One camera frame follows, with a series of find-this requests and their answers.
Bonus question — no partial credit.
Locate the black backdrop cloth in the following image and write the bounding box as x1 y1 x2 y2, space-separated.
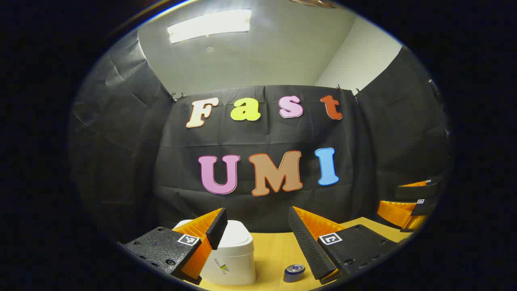
69 30 451 243

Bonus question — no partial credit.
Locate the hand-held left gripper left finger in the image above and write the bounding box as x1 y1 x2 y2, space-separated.
121 208 229 285

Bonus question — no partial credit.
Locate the white desktop garbage bin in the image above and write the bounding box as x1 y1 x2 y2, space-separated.
174 219 257 286

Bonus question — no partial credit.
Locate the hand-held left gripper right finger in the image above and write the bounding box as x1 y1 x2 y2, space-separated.
288 206 404 285

